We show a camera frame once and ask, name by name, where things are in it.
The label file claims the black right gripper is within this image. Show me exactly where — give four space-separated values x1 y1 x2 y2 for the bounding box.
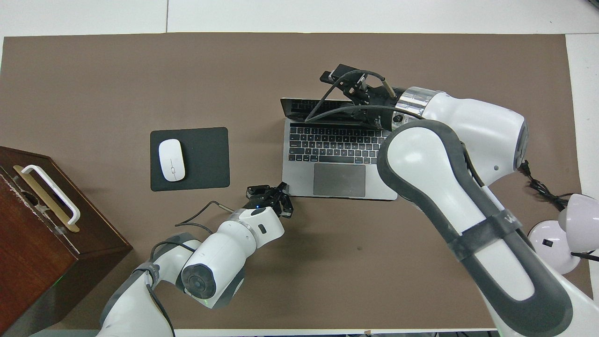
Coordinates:
321 64 404 130

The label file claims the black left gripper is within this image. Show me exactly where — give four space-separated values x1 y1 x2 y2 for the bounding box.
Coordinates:
247 183 294 219

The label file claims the silver laptop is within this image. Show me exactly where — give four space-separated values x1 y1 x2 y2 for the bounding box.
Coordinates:
280 97 398 201

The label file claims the black mouse pad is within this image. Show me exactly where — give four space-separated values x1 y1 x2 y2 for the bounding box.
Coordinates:
150 127 231 192

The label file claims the white computer mouse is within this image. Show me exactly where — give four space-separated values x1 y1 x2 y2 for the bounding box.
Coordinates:
158 139 186 182

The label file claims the brown table mat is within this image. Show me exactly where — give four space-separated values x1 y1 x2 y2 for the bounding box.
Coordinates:
0 33 596 330

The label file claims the dark wooden box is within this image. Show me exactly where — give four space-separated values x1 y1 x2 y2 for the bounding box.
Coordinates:
0 146 133 335

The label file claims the white desk lamp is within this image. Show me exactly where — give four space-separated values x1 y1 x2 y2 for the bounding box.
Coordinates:
528 193 599 276

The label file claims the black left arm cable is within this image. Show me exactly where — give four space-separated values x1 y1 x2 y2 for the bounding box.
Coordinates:
145 201 234 337

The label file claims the black lamp power cable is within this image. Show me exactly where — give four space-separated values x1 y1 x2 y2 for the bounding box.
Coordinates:
519 159 570 210

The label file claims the white box handle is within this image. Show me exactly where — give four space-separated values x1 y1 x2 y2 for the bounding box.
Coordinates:
21 165 81 226

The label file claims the gold handle backplate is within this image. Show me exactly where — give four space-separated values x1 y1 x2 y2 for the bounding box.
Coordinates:
13 165 80 233

